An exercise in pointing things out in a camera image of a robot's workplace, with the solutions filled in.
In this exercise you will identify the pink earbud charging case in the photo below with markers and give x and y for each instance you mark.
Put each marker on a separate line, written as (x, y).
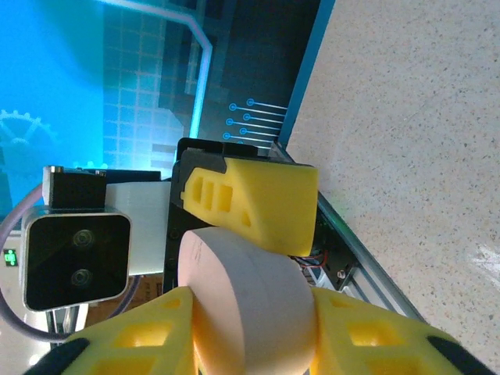
(254, 297)

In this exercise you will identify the brown cardboard box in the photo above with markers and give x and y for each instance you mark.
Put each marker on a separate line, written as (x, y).
(150, 291)

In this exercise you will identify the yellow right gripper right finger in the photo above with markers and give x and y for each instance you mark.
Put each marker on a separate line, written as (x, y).
(371, 340)

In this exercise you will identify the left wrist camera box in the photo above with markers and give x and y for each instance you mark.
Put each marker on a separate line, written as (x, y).
(74, 254)

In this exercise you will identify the long aluminium mounting rail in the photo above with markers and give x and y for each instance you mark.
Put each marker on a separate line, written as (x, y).
(367, 273)

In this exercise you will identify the green exit sign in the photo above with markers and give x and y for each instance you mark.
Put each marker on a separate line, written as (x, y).
(9, 258)

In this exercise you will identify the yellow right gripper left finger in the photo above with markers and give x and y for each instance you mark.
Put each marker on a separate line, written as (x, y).
(129, 343)

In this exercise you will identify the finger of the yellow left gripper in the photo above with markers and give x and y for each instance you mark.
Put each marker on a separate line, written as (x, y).
(273, 203)

